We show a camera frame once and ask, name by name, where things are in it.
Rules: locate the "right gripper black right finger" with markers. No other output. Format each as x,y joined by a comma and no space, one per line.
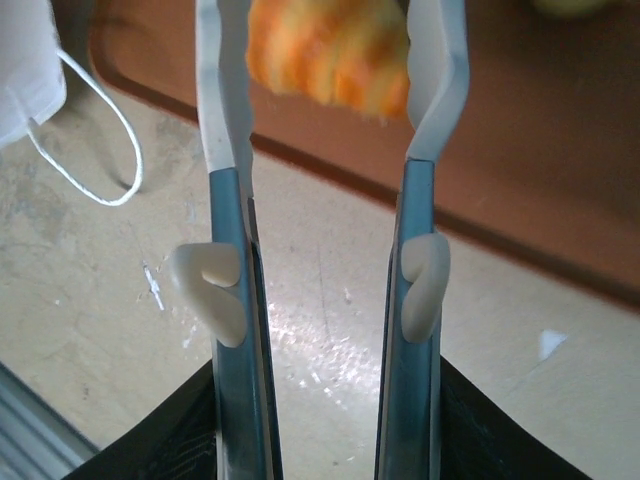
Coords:
480,440

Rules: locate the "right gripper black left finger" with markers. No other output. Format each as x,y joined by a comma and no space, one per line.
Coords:
160,445

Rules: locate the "metal tongs with white tips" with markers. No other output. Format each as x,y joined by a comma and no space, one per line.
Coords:
227,225

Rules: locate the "red and white paper bag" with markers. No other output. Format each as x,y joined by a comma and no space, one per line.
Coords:
25,75

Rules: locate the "spiral cone fake bread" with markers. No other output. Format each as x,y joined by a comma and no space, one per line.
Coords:
325,50

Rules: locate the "small white paper scrap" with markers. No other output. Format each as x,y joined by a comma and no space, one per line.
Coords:
152,287

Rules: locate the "brown plastic tray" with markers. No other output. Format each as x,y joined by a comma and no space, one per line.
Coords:
525,150

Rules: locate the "aluminium mounting rail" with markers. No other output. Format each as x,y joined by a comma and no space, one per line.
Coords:
25,440

